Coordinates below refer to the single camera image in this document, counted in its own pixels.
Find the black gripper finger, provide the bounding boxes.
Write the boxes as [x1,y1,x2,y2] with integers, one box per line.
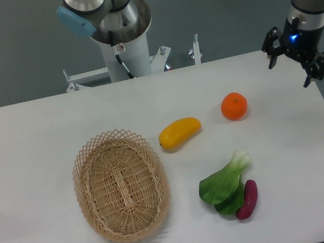
[261,26,282,70]
[303,52,324,88]

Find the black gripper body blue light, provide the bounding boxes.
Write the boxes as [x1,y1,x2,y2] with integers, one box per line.
[280,20,324,69]

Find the green bok choy vegetable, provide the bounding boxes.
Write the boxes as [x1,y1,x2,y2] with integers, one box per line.
[199,150,251,216]

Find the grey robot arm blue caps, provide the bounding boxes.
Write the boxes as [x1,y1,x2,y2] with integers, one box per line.
[57,0,324,85]

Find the orange mandarin fruit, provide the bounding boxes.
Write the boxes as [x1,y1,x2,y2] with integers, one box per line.
[220,92,248,121]

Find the yellow mango fruit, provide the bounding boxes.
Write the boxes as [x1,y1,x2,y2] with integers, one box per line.
[158,117,202,150]

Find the purple sweet potato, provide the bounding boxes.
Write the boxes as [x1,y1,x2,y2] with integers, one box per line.
[236,180,258,220]

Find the woven wicker oval basket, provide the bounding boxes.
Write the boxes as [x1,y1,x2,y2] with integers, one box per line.
[72,129,171,243]

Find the white metal base frame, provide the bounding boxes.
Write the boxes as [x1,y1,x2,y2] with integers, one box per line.
[63,33,203,93]

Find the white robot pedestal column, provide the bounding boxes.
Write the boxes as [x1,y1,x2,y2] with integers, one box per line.
[83,0,161,85]

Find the black cable on pedestal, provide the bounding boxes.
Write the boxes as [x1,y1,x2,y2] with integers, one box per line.
[107,27,136,82]

